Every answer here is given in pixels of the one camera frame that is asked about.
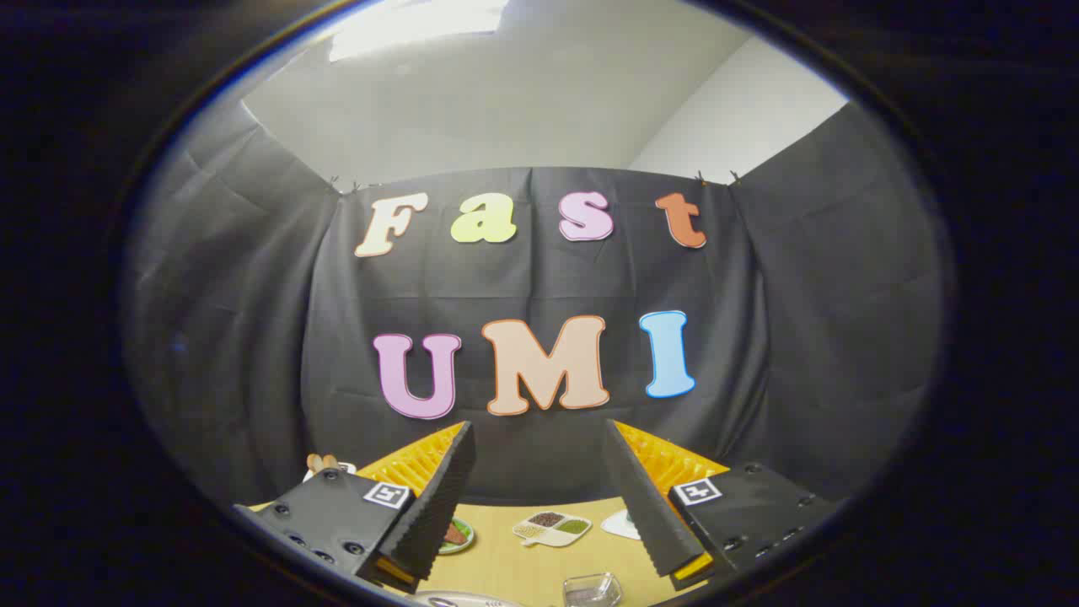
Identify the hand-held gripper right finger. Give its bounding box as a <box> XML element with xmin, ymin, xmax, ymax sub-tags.
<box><xmin>602</xmin><ymin>419</ymin><xmax>844</xmax><ymax>591</ymax></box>

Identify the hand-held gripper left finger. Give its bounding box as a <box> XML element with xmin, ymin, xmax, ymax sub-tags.
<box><xmin>234</xmin><ymin>421</ymin><xmax>477</xmax><ymax>594</ymax></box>

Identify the white square coaster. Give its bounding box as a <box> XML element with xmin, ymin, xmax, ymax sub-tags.
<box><xmin>600</xmin><ymin>508</ymin><xmax>641</xmax><ymax>540</ymax></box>

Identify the pale green food plate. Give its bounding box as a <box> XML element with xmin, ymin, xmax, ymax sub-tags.
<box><xmin>438</xmin><ymin>518</ymin><xmax>475</xmax><ymax>556</ymax></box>

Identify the white divided dish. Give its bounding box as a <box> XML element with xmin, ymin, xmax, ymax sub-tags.
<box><xmin>513</xmin><ymin>511</ymin><xmax>593</xmax><ymax>548</ymax></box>

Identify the large white plate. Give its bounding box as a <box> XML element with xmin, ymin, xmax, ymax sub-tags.
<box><xmin>409</xmin><ymin>590</ymin><xmax>523</xmax><ymax>607</ymax></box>

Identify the metal wire cutlery basket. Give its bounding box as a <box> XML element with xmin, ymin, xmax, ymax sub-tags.
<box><xmin>562</xmin><ymin>572</ymin><xmax>623</xmax><ymax>607</ymax></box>

